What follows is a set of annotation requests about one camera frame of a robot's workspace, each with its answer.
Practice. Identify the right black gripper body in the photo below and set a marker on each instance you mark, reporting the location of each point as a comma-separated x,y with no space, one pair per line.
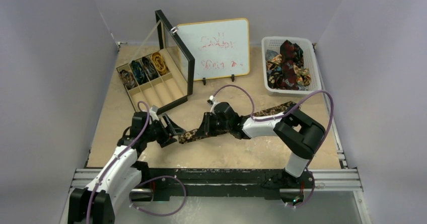
207,126

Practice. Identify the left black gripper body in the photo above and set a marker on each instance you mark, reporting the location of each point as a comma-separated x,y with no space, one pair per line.
156,132

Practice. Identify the brown floral black tie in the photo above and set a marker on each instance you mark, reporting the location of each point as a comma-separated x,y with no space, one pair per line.
191,136

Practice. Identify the white plastic basket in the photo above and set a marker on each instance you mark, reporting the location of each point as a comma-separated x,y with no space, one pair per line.
310,62

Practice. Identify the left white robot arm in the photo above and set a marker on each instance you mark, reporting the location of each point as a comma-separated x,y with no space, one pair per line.
100,199

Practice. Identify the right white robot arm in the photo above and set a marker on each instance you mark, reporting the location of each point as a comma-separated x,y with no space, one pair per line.
300,133

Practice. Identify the black tie storage box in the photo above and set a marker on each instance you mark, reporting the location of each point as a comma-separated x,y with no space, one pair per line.
172,89

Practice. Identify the blue dark rolled tie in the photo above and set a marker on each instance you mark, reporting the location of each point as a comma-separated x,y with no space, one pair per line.
138,72

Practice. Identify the grey patterned rolled tie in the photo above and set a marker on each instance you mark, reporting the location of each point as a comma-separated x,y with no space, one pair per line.
127,79

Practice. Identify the dark grey rolled tie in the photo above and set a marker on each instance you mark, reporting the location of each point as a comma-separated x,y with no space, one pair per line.
149,68

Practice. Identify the colourful patterned tie pile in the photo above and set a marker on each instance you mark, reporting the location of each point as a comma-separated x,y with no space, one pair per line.
275,76

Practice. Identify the small whiteboard with stand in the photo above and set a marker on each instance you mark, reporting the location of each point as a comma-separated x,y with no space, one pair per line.
220,48

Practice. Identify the yellow rolled tie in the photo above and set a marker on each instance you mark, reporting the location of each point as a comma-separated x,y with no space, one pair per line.
159,63

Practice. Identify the dark red tie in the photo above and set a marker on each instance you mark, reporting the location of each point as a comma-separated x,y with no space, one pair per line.
291,56

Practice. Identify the black aluminium mounting rail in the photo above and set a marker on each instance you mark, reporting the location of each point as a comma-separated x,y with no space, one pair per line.
271,184

